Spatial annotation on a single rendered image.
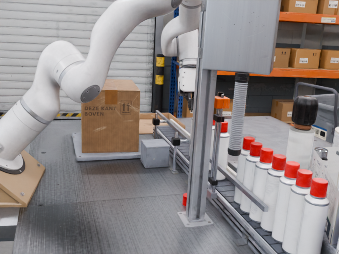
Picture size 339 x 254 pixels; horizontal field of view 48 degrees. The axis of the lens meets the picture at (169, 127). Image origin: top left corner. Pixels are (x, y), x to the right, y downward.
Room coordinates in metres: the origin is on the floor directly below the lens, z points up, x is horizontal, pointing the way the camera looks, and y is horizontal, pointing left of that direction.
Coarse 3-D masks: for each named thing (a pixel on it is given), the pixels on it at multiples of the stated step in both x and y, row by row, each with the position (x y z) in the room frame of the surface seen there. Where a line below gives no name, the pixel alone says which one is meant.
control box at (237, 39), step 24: (216, 0) 0.95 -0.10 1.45; (240, 0) 0.94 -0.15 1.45; (264, 0) 0.92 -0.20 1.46; (216, 24) 0.95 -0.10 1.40; (240, 24) 0.94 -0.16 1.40; (264, 24) 0.92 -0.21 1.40; (216, 48) 0.95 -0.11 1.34; (240, 48) 0.93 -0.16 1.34; (264, 48) 0.92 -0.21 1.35; (240, 72) 0.94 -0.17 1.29; (264, 72) 0.92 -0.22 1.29
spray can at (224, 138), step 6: (222, 126) 1.21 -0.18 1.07; (222, 132) 1.21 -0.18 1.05; (222, 138) 1.20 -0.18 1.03; (228, 138) 1.21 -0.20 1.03; (222, 144) 1.20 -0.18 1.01; (228, 144) 1.22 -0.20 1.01; (222, 150) 1.20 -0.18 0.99; (222, 156) 1.21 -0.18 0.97; (222, 162) 1.21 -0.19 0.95; (222, 174) 1.21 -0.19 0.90; (222, 180) 1.21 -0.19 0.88
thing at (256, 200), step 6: (162, 114) 1.80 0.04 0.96; (168, 120) 1.69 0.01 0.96; (174, 126) 1.59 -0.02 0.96; (180, 132) 1.50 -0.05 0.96; (186, 138) 1.43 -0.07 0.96; (210, 156) 1.22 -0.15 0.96; (210, 162) 1.19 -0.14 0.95; (222, 168) 1.11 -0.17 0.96; (228, 174) 1.07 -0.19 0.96; (234, 180) 1.02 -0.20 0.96; (240, 186) 0.99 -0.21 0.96; (246, 192) 0.95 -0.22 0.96; (252, 198) 0.92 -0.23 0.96; (258, 198) 0.91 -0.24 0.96; (258, 204) 0.89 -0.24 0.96; (264, 204) 0.88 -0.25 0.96; (264, 210) 0.86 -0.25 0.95
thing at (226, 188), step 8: (160, 128) 1.84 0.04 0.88; (168, 128) 1.85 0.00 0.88; (168, 136) 1.71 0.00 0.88; (184, 144) 1.60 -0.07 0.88; (184, 152) 1.49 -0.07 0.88; (208, 176) 1.24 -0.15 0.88; (224, 184) 1.18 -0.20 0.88; (232, 184) 1.18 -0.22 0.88; (224, 192) 1.12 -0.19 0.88; (232, 192) 1.12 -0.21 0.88; (232, 200) 1.06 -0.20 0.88; (248, 216) 0.97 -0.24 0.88; (256, 224) 0.92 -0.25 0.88; (264, 232) 0.88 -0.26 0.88; (272, 240) 0.85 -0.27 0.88; (272, 248) 0.81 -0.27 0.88; (280, 248) 0.81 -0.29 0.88
